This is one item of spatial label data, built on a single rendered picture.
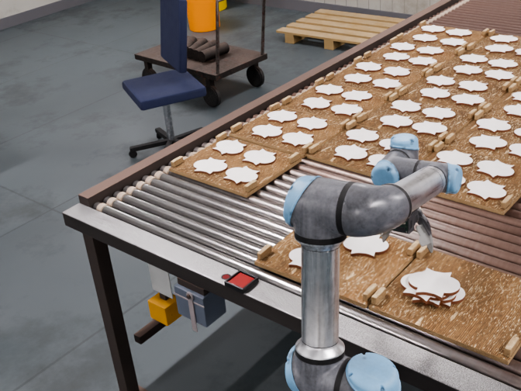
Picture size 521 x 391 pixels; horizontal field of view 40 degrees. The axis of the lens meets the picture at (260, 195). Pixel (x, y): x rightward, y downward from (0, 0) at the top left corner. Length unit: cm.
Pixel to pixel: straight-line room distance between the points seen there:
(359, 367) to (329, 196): 40
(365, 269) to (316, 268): 68
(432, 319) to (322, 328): 51
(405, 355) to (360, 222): 59
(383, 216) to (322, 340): 34
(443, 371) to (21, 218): 336
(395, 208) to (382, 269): 75
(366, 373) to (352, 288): 56
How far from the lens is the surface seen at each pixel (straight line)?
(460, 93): 351
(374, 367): 167
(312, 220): 153
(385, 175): 187
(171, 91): 489
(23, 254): 442
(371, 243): 235
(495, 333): 206
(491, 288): 221
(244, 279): 225
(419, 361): 198
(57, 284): 407
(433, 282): 213
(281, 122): 322
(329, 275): 160
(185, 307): 246
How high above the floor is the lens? 225
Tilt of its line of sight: 30 degrees down
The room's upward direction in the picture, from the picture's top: 5 degrees counter-clockwise
